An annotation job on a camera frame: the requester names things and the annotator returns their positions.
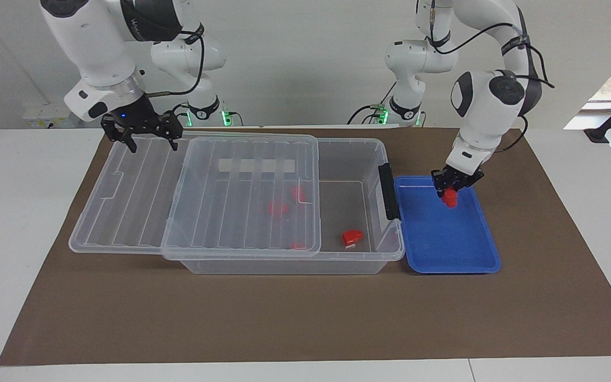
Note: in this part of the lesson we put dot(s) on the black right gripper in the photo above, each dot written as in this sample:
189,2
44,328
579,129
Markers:
141,122

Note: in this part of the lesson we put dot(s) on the white wall power strip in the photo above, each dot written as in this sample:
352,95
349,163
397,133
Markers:
45,119

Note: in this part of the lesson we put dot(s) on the brown table mat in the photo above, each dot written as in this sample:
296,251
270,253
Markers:
305,318

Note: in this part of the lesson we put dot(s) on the clear plastic storage box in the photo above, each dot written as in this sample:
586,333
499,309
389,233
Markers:
342,207

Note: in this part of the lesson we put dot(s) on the black box latch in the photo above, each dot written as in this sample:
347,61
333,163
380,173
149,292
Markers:
389,193

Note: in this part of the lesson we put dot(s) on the blue plastic tray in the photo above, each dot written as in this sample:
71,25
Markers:
443,244

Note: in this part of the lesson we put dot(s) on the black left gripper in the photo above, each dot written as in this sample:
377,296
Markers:
459,178

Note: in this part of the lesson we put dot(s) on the red block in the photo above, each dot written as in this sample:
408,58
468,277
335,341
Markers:
298,194
350,239
278,208
450,200
297,245

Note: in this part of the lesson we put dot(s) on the clear ribbed box lid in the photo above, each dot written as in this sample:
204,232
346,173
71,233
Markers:
125,201

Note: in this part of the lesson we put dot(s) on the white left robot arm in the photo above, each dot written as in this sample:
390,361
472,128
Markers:
486,116

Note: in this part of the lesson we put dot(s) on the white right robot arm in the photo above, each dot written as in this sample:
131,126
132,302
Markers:
93,48

